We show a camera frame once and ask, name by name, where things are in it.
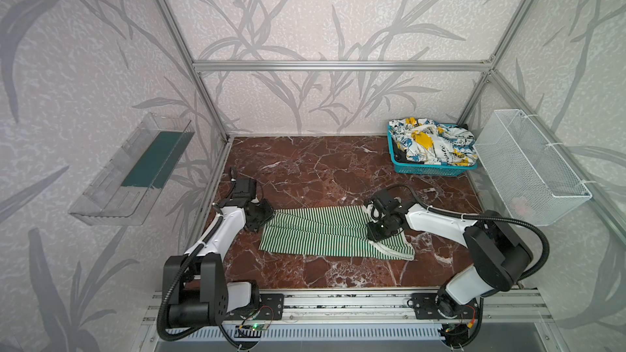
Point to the aluminium frame crossbar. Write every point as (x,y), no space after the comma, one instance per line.
(205,66)

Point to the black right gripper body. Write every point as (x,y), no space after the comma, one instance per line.
(380,227)

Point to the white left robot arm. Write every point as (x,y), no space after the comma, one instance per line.
(195,293)

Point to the clear plastic wall tray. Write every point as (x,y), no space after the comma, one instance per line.
(129,185)

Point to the green white striped shirt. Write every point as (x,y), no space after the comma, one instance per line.
(330,232)

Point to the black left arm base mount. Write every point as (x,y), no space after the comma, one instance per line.
(269,306)

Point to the white wire mesh basket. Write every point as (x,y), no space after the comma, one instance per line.
(530,175)

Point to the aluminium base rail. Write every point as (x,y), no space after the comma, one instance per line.
(380,314)

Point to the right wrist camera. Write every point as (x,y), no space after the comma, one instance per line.
(381,204)

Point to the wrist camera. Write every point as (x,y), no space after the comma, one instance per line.
(242,192)
(381,204)

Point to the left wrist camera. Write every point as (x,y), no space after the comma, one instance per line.
(242,192)

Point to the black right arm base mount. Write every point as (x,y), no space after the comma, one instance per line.
(432,306)

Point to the teal plastic laundry basket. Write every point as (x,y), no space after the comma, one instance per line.
(421,169)

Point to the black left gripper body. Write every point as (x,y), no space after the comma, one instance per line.
(262,213)

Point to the white yellow blue printed garment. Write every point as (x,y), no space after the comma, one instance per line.
(427,142)

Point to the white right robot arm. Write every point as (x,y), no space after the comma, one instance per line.
(499,255)

